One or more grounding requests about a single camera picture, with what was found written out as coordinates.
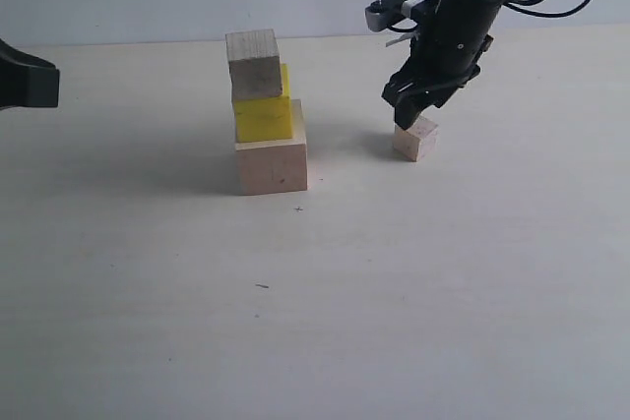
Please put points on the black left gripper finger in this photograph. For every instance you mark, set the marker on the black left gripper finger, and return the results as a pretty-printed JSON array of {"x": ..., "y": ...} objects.
[{"x": 27, "y": 81}]

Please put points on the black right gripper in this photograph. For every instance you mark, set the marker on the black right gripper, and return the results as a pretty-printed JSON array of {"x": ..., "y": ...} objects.
[{"x": 442, "y": 59}]

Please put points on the small wooden cube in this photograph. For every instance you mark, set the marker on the small wooden cube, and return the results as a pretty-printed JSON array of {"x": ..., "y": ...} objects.
[{"x": 417, "y": 141}]

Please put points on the large light wooden cube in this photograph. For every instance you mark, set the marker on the large light wooden cube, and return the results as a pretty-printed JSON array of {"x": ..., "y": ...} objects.
[{"x": 279, "y": 166}]

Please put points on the yellow cube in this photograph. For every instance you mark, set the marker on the yellow cube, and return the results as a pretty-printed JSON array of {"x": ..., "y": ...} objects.
[{"x": 265, "y": 119}]

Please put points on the medium wooden cube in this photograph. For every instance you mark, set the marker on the medium wooden cube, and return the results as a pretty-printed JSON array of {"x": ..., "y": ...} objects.
[{"x": 254, "y": 64}]

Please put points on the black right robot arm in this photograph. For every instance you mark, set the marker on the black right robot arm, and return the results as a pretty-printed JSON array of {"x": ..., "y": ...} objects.
[{"x": 449, "y": 11}]

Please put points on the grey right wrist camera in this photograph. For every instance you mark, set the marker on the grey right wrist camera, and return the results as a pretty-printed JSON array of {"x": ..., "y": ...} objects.
[{"x": 399, "y": 15}]

